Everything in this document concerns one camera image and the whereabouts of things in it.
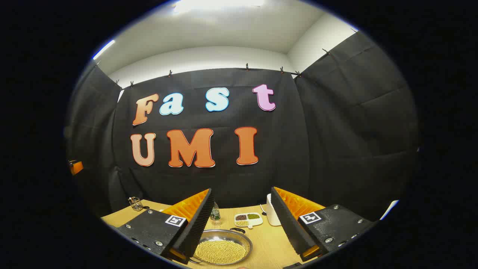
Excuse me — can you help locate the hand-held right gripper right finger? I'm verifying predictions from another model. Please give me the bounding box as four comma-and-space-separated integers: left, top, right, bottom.
270, 186, 376, 264

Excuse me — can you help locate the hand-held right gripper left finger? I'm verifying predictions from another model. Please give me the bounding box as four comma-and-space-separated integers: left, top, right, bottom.
108, 188, 215, 265

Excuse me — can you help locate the pile of yellow soybeans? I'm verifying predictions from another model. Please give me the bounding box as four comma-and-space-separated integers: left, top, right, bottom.
194, 240, 247, 264

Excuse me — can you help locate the steel pot with black handles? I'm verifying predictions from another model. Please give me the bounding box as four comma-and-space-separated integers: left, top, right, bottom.
189, 227, 254, 266

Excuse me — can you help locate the white toaster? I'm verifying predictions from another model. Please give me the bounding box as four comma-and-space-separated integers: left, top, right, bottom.
266, 193, 282, 226

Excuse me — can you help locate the clear plastic water bottle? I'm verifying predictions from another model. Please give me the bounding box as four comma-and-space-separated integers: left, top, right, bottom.
210, 202, 222, 226

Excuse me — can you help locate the white divided bean dish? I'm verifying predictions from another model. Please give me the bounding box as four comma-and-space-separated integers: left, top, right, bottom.
234, 212, 263, 229

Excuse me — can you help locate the ceiling light panel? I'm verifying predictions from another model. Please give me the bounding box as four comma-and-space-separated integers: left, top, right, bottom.
93, 39, 116, 60
174, 0, 266, 12

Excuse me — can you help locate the row of small cloth clips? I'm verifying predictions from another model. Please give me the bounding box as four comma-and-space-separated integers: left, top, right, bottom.
95, 49, 333, 88

